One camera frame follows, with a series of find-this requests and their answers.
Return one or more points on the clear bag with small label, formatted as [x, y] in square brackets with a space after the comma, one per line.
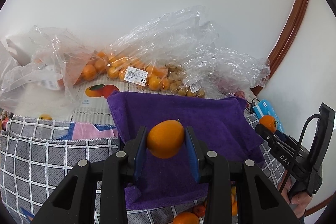
[199, 56]

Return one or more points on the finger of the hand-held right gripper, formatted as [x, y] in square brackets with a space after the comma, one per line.
[273, 146]
[291, 144]

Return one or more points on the cluster of red fruits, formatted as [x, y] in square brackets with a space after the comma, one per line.
[233, 87]

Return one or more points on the pile of brown longans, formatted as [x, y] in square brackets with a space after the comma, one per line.
[178, 82]

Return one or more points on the grey checked blanket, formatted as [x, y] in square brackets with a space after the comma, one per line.
[39, 161]

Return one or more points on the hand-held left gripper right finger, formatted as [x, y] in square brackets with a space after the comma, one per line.
[193, 161]

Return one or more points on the white price label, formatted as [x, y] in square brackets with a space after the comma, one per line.
[136, 76]

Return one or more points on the translucent white plastic bag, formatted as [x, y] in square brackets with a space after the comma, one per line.
[23, 82]

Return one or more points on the clear bag with large label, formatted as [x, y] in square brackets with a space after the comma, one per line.
[157, 40]

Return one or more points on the purple towel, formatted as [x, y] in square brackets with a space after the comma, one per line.
[210, 119]

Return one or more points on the orange with dark stem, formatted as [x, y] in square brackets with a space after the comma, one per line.
[267, 122]

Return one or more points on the fruit printed mat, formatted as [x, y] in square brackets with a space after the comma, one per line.
[99, 106]

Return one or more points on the person's right hand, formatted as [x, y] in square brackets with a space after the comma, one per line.
[299, 204]

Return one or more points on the cluster of large oranges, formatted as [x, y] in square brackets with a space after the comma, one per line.
[90, 70]

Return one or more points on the brown wooden door frame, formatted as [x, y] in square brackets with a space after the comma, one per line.
[294, 27]

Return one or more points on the orange with small stem tip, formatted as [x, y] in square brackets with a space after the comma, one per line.
[165, 138]

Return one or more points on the red white packaging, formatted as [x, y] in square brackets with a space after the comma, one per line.
[4, 121]

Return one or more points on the blue tissue packet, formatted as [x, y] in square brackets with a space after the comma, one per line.
[265, 108]

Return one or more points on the clear wrinkled plastic bag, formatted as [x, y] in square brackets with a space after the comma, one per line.
[236, 64]

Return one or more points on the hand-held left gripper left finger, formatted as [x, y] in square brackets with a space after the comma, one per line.
[138, 161]

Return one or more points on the pile of small tangerines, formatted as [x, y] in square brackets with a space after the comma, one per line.
[155, 79]

